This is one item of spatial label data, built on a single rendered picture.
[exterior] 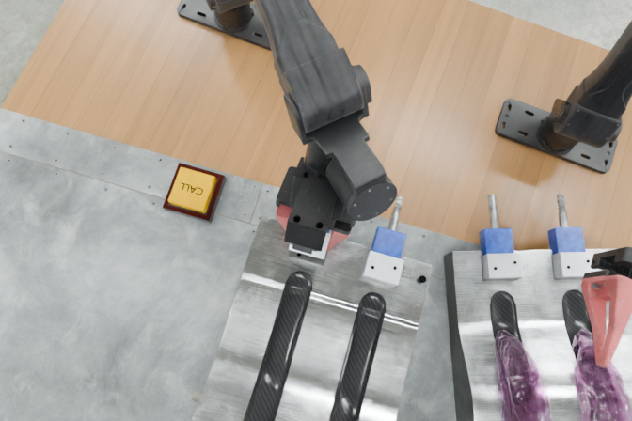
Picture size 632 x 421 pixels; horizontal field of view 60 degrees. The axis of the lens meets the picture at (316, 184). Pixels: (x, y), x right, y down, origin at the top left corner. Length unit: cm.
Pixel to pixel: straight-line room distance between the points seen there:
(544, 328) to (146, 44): 80
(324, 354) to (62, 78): 65
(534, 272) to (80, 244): 71
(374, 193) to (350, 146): 5
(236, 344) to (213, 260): 16
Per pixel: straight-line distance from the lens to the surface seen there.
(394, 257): 80
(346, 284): 80
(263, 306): 80
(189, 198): 89
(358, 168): 55
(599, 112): 89
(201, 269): 90
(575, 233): 92
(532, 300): 90
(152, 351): 91
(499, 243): 87
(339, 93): 56
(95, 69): 106
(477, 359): 85
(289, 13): 57
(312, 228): 58
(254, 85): 98
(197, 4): 106
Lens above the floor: 168
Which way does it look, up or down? 75 degrees down
